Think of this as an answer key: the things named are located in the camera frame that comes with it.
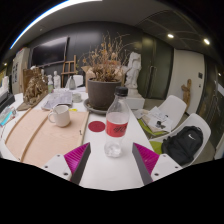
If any white mug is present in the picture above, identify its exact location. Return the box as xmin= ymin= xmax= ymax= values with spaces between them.
xmin=47 ymin=104 xmax=72 ymax=128

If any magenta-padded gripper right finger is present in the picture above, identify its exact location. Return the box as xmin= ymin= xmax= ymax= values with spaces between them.
xmin=131 ymin=142 xmax=183 ymax=186

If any dried plant in brown pot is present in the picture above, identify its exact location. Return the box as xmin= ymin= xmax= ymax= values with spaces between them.
xmin=81 ymin=31 xmax=134 ymax=111

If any cardboard box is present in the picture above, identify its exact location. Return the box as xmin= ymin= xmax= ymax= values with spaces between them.
xmin=81 ymin=65 xmax=98 ymax=94

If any small green-labelled bottle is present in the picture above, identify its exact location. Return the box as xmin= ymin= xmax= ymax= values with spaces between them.
xmin=47 ymin=74 xmax=54 ymax=94

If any small white figurine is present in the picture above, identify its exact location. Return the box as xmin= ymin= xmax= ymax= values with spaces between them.
xmin=53 ymin=70 xmax=62 ymax=90

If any white chair with green cushion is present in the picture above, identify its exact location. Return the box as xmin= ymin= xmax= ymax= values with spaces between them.
xmin=148 ymin=113 xmax=212 ymax=168

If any large white plaster statue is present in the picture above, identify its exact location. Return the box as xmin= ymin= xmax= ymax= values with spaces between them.
xmin=124 ymin=51 xmax=146 ymax=110

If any colourful packet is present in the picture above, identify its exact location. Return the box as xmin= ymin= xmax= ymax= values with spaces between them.
xmin=0 ymin=105 xmax=18 ymax=127

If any stack of papers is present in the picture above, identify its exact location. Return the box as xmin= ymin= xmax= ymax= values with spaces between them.
xmin=141 ymin=106 xmax=173 ymax=134

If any light wooden board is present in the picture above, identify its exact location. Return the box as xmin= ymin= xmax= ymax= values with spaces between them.
xmin=4 ymin=108 xmax=90 ymax=168

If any clear bottle with red label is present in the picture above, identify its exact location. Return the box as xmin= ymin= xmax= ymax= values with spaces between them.
xmin=103 ymin=85 xmax=131 ymax=158

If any small white bowl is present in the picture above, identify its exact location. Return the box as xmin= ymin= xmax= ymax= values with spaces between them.
xmin=72 ymin=92 xmax=83 ymax=103

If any black backpack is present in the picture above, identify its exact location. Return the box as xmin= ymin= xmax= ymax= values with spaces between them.
xmin=161 ymin=125 xmax=204 ymax=167

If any grey plant saucer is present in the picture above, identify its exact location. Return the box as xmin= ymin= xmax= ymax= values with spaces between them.
xmin=83 ymin=98 xmax=116 ymax=116

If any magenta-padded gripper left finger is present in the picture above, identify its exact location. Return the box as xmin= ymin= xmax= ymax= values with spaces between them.
xmin=42 ymin=142 xmax=92 ymax=186

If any black device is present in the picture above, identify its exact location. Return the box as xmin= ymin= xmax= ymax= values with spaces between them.
xmin=0 ymin=91 xmax=16 ymax=114

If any wooden figure sculpture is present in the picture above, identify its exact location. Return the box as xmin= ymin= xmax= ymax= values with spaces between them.
xmin=180 ymin=78 xmax=193 ymax=104

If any open grey printed booklet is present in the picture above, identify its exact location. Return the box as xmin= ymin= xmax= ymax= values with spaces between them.
xmin=41 ymin=90 xmax=74 ymax=111

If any white cabinet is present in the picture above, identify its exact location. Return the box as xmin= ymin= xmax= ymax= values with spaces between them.
xmin=11 ymin=47 xmax=31 ymax=94

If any white plastic chair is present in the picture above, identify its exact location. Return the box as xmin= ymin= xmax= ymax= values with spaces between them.
xmin=64 ymin=74 xmax=84 ymax=89

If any grey spray bottle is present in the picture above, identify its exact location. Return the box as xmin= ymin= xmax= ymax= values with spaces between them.
xmin=68 ymin=75 xmax=78 ymax=90

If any black wall screen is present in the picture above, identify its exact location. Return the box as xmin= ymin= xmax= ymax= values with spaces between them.
xmin=30 ymin=35 xmax=70 ymax=68

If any wooden easel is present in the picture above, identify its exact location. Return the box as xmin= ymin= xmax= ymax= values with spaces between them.
xmin=60 ymin=54 xmax=78 ymax=88

